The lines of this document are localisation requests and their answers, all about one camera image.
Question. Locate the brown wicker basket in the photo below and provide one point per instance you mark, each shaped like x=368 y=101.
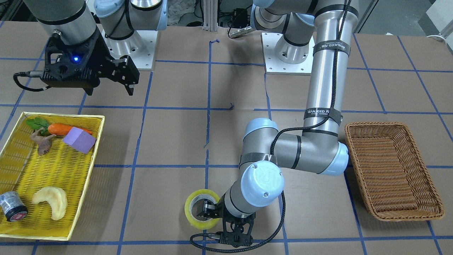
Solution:
x=392 y=177

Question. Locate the purple foam block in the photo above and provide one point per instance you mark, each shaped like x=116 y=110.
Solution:
x=79 y=140

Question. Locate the yellow tape roll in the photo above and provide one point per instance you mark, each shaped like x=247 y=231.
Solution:
x=203 y=194

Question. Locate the aluminium frame post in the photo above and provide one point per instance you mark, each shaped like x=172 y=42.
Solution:
x=210 y=15

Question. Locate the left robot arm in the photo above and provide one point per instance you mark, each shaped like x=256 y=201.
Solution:
x=313 y=147

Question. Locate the yellow woven tray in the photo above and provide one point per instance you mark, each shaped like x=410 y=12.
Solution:
x=26 y=172

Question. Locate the orange toy carrot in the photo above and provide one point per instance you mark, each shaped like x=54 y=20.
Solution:
x=58 y=129

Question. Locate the small black jar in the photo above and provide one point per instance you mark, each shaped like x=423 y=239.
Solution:
x=12 y=206

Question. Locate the pale croissant toy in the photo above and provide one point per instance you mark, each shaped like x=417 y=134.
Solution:
x=57 y=199

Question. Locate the brown toy animal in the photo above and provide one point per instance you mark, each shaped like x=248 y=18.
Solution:
x=44 y=143

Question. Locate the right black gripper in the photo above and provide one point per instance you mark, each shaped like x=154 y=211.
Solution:
x=99 y=53

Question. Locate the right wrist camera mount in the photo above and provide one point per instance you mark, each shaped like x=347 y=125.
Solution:
x=69 y=66

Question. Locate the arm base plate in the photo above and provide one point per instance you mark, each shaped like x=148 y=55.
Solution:
x=272 y=60
x=141 y=47

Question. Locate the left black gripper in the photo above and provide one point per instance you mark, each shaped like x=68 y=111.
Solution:
x=218 y=209

